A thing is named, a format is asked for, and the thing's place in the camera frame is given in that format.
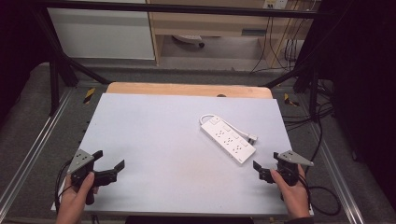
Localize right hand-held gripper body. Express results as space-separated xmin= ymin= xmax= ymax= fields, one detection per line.
xmin=258 ymin=149 xmax=315 ymax=187

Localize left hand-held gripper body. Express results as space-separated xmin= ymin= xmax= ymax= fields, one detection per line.
xmin=66 ymin=148 xmax=119 ymax=205

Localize white power strip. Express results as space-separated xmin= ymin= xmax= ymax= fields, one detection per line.
xmin=200 ymin=116 xmax=257 ymax=165

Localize person's right hand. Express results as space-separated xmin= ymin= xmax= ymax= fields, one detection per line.
xmin=270 ymin=164 xmax=312 ymax=220

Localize person's left hand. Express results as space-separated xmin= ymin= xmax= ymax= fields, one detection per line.
xmin=55 ymin=172 xmax=99 ymax=217

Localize yellow black floor tape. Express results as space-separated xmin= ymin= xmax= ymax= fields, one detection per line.
xmin=283 ymin=92 xmax=301 ymax=107
xmin=82 ymin=87 xmax=96 ymax=105

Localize person's dark clothing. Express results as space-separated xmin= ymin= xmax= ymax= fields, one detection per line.
xmin=125 ymin=216 xmax=255 ymax=224

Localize wooden table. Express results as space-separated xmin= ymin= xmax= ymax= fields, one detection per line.
xmin=106 ymin=81 xmax=274 ymax=100

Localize black curtain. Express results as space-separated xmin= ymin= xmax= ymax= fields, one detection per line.
xmin=0 ymin=0 xmax=52 ymax=120
xmin=316 ymin=0 xmax=396 ymax=214

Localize white cabinet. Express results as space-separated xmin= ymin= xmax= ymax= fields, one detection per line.
xmin=47 ymin=7 xmax=156 ymax=61

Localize white device under desk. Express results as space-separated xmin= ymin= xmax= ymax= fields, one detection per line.
xmin=172 ymin=34 xmax=205 ymax=49

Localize light wooden desk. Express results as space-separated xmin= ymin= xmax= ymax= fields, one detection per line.
xmin=146 ymin=0 xmax=314 ymax=68

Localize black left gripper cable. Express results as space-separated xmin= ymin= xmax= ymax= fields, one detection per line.
xmin=54 ymin=159 xmax=75 ymax=213

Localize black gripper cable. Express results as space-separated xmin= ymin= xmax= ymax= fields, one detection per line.
xmin=298 ymin=172 xmax=342 ymax=217
xmin=54 ymin=159 xmax=75 ymax=213

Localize aluminium floor rail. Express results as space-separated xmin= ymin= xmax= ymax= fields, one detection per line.
xmin=0 ymin=88 xmax=75 ymax=213
xmin=306 ymin=120 xmax=366 ymax=224

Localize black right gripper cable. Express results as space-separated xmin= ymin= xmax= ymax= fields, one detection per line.
xmin=298 ymin=172 xmax=342 ymax=217

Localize black floor cables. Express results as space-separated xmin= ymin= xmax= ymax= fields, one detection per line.
xmin=281 ymin=78 xmax=336 ymax=175

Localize black hanging cables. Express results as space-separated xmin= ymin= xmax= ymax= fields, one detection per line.
xmin=249 ymin=8 xmax=303 ymax=75

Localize white wall socket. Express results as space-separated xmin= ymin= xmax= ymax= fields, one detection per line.
xmin=262 ymin=0 xmax=290 ymax=10

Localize black metal frame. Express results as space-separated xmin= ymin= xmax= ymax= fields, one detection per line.
xmin=31 ymin=0 xmax=336 ymax=123

